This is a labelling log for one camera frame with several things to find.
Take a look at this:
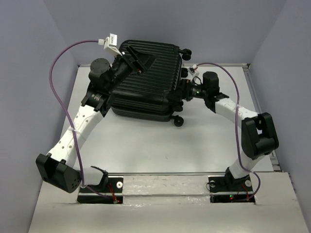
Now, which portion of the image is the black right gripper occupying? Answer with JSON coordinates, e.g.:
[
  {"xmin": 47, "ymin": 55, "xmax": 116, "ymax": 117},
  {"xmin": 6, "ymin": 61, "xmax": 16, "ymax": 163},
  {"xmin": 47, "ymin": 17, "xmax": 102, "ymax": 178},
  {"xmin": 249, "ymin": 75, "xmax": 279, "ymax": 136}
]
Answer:
[{"xmin": 166, "ymin": 79, "xmax": 208, "ymax": 102}]

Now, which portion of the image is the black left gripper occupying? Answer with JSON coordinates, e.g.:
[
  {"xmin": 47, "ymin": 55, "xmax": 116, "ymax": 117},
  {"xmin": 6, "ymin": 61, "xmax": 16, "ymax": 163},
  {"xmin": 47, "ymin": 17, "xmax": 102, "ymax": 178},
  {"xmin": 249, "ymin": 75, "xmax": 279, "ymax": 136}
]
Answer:
[{"xmin": 105, "ymin": 45, "xmax": 157, "ymax": 92}]

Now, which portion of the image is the black hard-shell suitcase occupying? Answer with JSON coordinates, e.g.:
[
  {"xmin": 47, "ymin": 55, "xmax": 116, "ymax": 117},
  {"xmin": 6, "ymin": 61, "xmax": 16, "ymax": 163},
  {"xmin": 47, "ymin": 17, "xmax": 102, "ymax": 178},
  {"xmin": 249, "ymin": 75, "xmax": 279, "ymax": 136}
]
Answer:
[{"xmin": 111, "ymin": 39, "xmax": 192, "ymax": 127}]

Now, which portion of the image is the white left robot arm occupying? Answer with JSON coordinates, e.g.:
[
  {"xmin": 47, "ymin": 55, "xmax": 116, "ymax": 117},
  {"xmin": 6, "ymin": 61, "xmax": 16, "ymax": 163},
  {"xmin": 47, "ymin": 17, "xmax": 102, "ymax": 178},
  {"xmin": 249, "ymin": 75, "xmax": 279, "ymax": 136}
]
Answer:
[{"xmin": 35, "ymin": 46, "xmax": 156, "ymax": 193}]

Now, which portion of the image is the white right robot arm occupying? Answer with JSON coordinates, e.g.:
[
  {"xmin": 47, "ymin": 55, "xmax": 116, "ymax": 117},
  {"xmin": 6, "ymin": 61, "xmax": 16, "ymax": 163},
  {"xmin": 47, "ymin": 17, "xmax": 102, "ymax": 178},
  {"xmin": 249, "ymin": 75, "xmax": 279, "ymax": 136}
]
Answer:
[{"xmin": 181, "ymin": 71, "xmax": 279, "ymax": 190}]

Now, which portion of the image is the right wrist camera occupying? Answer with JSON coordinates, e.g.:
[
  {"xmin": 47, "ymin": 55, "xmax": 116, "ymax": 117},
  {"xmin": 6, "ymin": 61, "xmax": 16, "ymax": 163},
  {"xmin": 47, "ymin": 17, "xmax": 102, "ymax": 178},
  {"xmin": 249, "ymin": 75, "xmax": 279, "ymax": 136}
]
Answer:
[{"xmin": 188, "ymin": 64, "xmax": 200, "ymax": 84}]

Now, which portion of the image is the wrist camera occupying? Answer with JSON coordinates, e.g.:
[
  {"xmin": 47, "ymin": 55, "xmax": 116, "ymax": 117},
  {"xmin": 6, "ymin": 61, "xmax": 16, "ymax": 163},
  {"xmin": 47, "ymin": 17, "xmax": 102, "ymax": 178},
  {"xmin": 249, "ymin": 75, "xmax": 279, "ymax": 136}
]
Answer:
[
  {"xmin": 188, "ymin": 64, "xmax": 200, "ymax": 84},
  {"xmin": 98, "ymin": 33, "xmax": 122, "ymax": 56}
]

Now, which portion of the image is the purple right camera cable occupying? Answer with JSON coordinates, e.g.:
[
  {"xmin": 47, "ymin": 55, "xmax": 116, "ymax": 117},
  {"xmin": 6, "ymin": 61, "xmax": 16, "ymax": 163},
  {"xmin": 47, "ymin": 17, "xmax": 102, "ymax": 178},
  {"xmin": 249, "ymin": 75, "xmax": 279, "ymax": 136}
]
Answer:
[{"xmin": 194, "ymin": 62, "xmax": 262, "ymax": 201}]

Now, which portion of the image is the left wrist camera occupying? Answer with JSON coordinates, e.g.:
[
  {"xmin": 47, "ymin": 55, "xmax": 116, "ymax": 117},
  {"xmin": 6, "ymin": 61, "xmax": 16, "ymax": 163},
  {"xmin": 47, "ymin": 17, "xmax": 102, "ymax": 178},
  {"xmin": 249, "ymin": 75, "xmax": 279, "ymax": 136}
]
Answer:
[{"xmin": 98, "ymin": 33, "xmax": 122, "ymax": 56}]

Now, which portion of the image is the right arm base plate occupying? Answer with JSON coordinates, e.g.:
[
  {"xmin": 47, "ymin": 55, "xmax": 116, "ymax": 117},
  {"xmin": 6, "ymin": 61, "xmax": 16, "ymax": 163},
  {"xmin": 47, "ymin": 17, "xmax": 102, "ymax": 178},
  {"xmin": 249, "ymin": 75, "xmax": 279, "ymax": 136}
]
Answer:
[{"xmin": 206, "ymin": 176, "xmax": 255, "ymax": 203}]

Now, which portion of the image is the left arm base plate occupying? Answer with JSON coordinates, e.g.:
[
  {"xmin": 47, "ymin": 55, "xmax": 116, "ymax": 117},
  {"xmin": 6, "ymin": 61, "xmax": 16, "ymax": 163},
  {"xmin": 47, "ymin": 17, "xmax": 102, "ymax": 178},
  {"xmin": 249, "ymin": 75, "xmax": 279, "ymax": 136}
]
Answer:
[{"xmin": 76, "ymin": 176, "xmax": 123, "ymax": 204}]

